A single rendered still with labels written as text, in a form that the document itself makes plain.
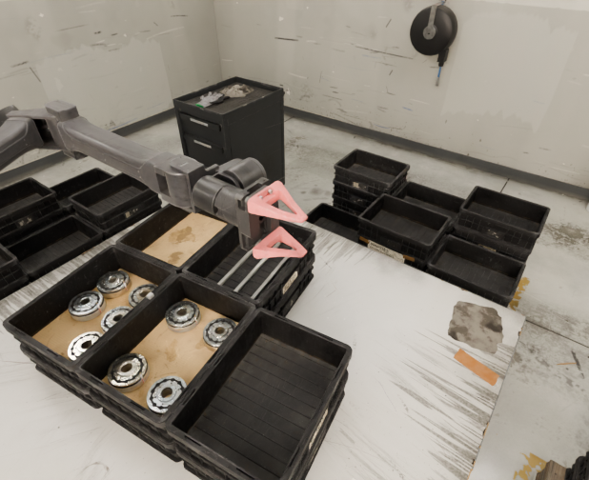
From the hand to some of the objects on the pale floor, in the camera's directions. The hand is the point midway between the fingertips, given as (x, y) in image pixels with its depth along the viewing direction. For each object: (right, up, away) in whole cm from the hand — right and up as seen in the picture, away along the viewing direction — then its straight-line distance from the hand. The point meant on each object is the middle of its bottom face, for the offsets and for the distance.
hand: (300, 235), depth 56 cm
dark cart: (-44, +28, +263) cm, 268 cm away
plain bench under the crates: (-29, -93, +116) cm, 151 cm away
